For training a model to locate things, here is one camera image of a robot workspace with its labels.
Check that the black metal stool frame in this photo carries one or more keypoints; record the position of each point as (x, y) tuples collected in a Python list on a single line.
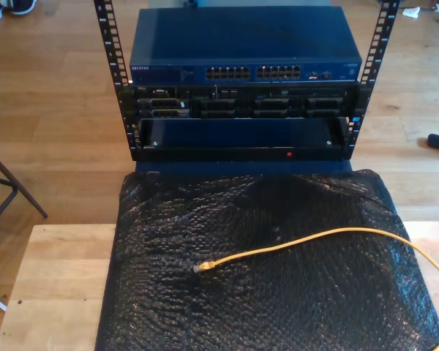
[(22, 187)]

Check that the black rack server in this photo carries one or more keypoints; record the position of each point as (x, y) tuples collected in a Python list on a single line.
[(241, 106)]

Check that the blue network switch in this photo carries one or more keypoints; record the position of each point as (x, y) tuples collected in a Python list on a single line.
[(241, 36)]

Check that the black bubble mat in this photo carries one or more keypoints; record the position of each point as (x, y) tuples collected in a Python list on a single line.
[(278, 292)]

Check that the dark shoe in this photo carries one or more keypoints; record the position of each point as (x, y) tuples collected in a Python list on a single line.
[(23, 6)]

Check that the blue rack shelf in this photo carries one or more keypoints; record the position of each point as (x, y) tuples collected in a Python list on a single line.
[(241, 133)]

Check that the black perforated rack post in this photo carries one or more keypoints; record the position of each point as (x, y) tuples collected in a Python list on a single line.
[(126, 109), (358, 106)]

